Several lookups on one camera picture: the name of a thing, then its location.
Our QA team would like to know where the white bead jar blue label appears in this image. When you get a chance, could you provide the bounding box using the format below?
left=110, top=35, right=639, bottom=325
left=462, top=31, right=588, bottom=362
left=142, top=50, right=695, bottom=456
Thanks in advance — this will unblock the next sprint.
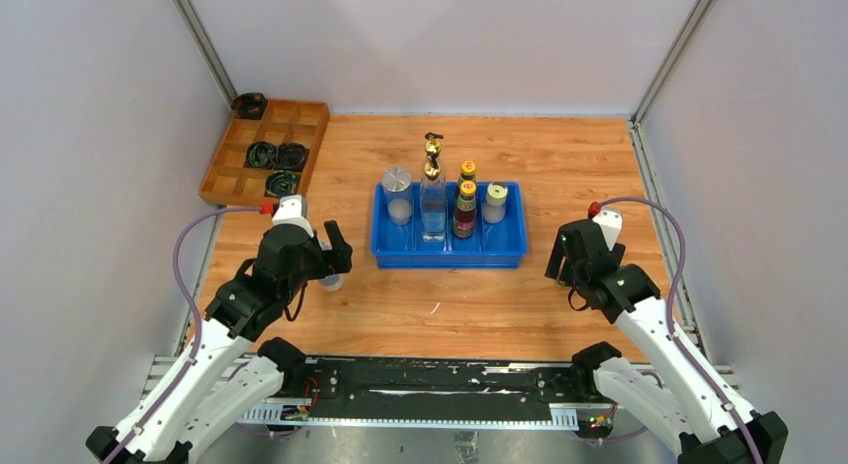
left=318, top=241, right=344, bottom=292

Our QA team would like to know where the blue plastic divided bin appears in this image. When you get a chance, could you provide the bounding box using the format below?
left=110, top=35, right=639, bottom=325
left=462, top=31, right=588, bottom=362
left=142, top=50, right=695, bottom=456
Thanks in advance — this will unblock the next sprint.
left=370, top=181, right=528, bottom=269

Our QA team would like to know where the jar with pale yellow lid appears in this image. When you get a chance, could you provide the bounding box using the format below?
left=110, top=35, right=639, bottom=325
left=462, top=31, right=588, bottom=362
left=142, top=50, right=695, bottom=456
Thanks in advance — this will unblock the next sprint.
left=482, top=182, right=509, bottom=224

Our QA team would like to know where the jar with silver lid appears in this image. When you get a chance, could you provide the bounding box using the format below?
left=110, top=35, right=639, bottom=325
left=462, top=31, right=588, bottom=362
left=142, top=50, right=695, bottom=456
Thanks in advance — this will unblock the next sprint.
left=381, top=166, right=413, bottom=225

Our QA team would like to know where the green label sauce bottle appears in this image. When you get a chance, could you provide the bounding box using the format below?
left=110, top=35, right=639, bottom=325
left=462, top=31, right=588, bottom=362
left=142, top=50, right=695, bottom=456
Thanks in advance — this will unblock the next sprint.
left=452, top=180, right=477, bottom=239

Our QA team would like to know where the clear glass oil bottle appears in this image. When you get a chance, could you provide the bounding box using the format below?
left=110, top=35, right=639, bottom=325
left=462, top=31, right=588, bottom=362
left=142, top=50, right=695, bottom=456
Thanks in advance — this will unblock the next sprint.
left=419, top=155, right=446, bottom=242

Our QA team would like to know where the red label sauce bottle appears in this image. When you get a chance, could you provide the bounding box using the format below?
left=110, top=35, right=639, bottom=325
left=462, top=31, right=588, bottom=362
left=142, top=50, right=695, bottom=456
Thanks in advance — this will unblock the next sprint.
left=457, top=160, right=477, bottom=186

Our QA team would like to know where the glass bottle with brown sauce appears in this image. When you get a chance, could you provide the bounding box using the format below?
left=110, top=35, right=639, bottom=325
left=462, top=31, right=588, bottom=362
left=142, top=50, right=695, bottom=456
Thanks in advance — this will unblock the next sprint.
left=424, top=132, right=444, bottom=168

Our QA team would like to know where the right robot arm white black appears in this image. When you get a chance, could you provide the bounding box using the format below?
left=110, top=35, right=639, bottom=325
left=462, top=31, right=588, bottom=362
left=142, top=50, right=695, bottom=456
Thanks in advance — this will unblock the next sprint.
left=545, top=213, right=789, bottom=463

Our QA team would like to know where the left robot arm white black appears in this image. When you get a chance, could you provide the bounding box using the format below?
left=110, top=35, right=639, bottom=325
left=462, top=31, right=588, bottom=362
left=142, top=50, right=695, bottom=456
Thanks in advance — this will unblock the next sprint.
left=86, top=217, right=353, bottom=463

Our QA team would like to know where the dark coiled roll lower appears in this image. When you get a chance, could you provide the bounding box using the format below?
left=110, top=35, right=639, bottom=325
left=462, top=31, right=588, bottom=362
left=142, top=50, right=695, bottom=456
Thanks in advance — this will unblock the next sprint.
left=264, top=170, right=301, bottom=198

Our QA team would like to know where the dark coiled roll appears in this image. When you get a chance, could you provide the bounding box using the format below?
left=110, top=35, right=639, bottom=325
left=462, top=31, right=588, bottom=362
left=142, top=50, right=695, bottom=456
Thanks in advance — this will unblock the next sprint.
left=245, top=141, right=277, bottom=170
left=274, top=142, right=309, bottom=172
left=264, top=170, right=301, bottom=198

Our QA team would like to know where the wooden compartment tray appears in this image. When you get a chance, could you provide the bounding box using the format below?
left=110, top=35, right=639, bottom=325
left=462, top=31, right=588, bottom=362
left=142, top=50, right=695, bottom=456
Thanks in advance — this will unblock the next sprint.
left=199, top=93, right=330, bottom=206

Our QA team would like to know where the dark coiled roll upper right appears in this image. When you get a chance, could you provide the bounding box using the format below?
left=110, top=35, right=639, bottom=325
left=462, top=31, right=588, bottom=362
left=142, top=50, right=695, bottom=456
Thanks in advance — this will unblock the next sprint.
left=274, top=142, right=309, bottom=172

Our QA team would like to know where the dark coiled roll upper left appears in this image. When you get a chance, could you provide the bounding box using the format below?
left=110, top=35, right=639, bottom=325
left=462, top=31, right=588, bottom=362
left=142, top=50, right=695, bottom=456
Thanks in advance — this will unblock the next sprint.
left=245, top=141, right=277, bottom=170

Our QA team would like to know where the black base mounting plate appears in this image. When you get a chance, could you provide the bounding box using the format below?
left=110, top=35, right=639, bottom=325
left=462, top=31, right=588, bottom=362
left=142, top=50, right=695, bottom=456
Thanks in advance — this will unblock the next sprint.
left=266, top=356, right=620, bottom=428

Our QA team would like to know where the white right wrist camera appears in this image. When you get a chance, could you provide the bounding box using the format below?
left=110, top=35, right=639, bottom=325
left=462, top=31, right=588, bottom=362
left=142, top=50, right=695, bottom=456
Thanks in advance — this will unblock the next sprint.
left=588, top=202, right=623, bottom=251

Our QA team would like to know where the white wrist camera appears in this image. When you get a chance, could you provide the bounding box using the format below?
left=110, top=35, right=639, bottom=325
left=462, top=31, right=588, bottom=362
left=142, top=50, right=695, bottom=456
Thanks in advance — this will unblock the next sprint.
left=259, top=194, right=315, bottom=237
left=588, top=202, right=623, bottom=251

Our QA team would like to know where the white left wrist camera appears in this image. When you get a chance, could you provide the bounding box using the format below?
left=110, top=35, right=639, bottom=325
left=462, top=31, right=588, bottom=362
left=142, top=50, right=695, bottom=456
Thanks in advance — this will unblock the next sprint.
left=259, top=194, right=315, bottom=237

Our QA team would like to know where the aluminium frame rail front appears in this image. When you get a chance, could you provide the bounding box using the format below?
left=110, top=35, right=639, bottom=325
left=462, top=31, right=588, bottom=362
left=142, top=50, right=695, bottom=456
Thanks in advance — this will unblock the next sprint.
left=119, top=354, right=747, bottom=464

